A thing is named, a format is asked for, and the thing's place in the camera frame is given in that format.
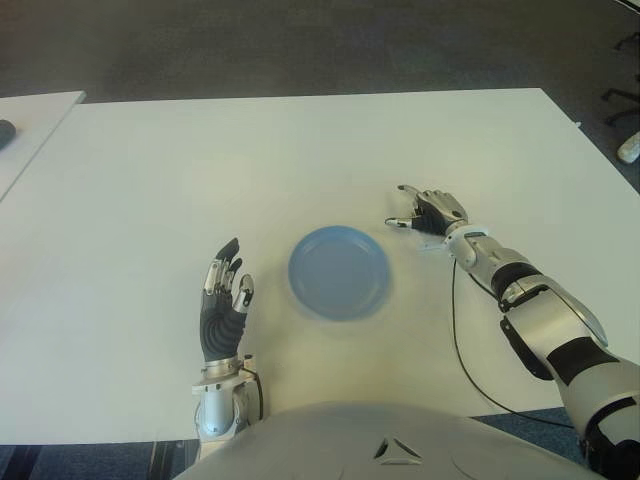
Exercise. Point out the neighbouring white table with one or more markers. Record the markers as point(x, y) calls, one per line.
point(30, 130)

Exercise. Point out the blue round plate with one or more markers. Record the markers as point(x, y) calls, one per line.
point(340, 274)

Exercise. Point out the black computer mouse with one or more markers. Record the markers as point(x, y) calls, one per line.
point(6, 131)

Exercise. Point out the black office chair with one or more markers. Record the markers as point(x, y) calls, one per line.
point(627, 100)

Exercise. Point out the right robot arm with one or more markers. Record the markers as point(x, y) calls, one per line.
point(590, 365)

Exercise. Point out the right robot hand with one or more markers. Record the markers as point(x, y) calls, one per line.
point(442, 210)

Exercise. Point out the grey robot torso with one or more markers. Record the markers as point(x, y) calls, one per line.
point(350, 450)

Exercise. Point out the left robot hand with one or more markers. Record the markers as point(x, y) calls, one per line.
point(220, 330)

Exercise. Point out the white shoe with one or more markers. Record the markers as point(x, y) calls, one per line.
point(630, 147)

